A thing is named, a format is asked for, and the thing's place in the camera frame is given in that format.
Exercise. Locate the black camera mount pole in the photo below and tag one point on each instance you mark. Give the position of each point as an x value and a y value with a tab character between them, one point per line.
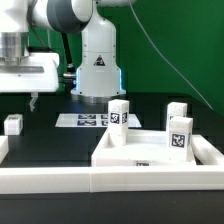
68	53

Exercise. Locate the white sheet with fiducial markers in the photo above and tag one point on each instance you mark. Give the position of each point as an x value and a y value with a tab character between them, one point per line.
85	120

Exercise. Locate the white square table top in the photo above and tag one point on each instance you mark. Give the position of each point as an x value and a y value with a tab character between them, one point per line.
142	148

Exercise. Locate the white workspace frame wall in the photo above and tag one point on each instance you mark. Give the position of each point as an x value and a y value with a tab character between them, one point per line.
109	179

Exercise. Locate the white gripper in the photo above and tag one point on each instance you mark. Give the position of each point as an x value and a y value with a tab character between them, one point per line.
36	73

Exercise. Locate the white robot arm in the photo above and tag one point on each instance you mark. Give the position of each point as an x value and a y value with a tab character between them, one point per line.
98	79

